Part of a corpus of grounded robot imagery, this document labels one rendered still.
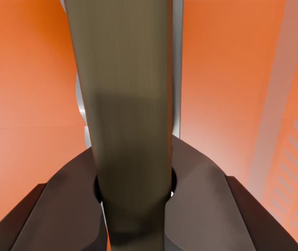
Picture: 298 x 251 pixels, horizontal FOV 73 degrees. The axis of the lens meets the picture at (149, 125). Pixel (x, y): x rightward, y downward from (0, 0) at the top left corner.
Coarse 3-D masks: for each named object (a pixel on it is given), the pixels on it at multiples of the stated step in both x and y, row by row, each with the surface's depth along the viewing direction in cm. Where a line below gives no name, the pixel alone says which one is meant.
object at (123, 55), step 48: (96, 0) 5; (144, 0) 5; (96, 48) 6; (144, 48) 6; (96, 96) 6; (144, 96) 6; (96, 144) 7; (144, 144) 7; (144, 192) 8; (144, 240) 9
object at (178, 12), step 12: (180, 0) 11; (180, 12) 11; (180, 24) 11; (180, 36) 11; (180, 48) 12; (180, 60) 12; (180, 72) 12; (180, 84) 13; (180, 96) 13; (180, 108) 13; (180, 120) 14
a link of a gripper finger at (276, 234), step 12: (228, 180) 8; (240, 192) 8; (240, 204) 7; (252, 204) 7; (252, 216) 7; (264, 216) 7; (252, 228) 6; (264, 228) 6; (276, 228) 6; (252, 240) 6; (264, 240) 6; (276, 240) 6; (288, 240) 6
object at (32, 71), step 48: (0, 0) 14; (48, 0) 14; (192, 0) 14; (240, 0) 14; (0, 48) 15; (48, 48) 15; (192, 48) 15; (240, 48) 15; (0, 96) 16; (48, 96) 16; (192, 96) 16; (240, 96) 16
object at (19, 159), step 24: (240, 120) 17; (0, 144) 18; (24, 144) 18; (48, 144) 18; (72, 144) 18; (192, 144) 18; (216, 144) 18; (240, 144) 18; (0, 168) 20; (24, 168) 20; (48, 168) 20; (240, 168) 20; (0, 192) 21; (24, 192) 21; (0, 216) 22
